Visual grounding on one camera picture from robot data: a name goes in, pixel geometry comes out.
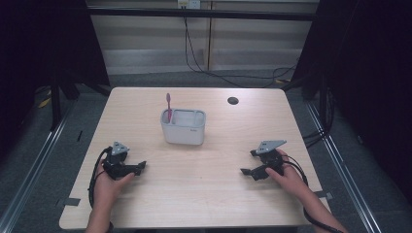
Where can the white wall socket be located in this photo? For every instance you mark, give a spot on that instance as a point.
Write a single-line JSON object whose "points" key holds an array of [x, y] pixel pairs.
{"points": [[189, 4]]}

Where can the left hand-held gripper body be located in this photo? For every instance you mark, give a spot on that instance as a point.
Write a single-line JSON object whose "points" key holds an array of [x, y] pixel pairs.
{"points": [[117, 163]]}

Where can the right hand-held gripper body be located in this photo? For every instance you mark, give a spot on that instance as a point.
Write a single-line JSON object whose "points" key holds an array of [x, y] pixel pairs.
{"points": [[270, 155]]}

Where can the metal floor rail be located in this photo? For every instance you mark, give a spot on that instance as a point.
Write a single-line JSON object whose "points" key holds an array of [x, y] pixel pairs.
{"points": [[35, 161], [343, 168]]}

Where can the black curtain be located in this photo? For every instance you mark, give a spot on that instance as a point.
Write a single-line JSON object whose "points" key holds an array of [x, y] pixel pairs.
{"points": [[39, 48], [372, 81]]}

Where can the black horizontal frame bar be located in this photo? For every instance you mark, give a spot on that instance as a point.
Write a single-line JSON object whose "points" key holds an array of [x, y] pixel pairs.
{"points": [[200, 14]]}

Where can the person's right hand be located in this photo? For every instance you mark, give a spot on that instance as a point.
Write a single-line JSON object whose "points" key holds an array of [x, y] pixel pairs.
{"points": [[290, 178]]}

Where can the pink toothbrush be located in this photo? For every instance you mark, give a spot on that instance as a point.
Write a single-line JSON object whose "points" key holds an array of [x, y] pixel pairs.
{"points": [[168, 108]]}

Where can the white rectangular holder cup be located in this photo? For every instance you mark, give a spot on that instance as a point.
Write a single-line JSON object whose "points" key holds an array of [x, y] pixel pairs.
{"points": [[184, 131]]}

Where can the grey tape piece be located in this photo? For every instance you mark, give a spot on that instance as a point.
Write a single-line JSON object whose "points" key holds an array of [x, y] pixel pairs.
{"points": [[72, 202], [324, 194]]}

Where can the person's left hand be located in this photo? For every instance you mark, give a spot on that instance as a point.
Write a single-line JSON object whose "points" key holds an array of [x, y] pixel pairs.
{"points": [[108, 189]]}

